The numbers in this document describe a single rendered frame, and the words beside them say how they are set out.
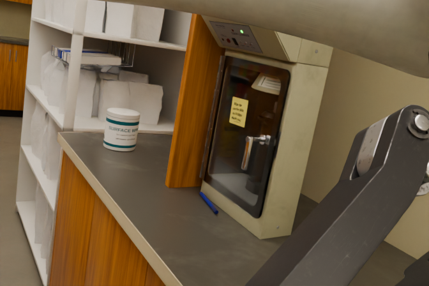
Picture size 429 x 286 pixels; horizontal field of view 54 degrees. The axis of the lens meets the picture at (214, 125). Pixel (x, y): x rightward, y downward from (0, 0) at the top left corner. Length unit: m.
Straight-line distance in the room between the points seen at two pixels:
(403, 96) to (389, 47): 1.04
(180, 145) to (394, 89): 0.68
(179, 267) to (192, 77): 0.60
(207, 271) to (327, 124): 0.78
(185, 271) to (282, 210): 0.34
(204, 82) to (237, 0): 1.02
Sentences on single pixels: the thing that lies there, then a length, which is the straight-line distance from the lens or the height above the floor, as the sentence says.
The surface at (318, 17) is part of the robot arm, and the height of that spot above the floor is 1.46.
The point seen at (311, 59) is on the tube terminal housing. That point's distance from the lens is 1.09.
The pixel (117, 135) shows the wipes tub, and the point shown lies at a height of 1.00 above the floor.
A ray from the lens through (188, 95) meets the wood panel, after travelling 1.33.
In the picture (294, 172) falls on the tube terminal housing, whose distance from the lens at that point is 1.15.
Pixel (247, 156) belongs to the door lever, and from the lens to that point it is 1.09.
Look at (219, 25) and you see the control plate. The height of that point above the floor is 1.47.
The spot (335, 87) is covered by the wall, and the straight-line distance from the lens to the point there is 1.54.
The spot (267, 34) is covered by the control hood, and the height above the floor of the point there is 1.46.
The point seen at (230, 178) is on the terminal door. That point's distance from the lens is 1.23.
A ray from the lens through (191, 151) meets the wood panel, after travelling 1.39.
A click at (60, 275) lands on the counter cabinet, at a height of 0.36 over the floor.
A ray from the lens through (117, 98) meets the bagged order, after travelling 2.22.
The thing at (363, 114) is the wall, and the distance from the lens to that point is 1.46.
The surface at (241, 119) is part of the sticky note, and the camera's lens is 1.19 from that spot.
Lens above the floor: 1.44
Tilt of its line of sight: 12 degrees down
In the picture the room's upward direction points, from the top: 10 degrees clockwise
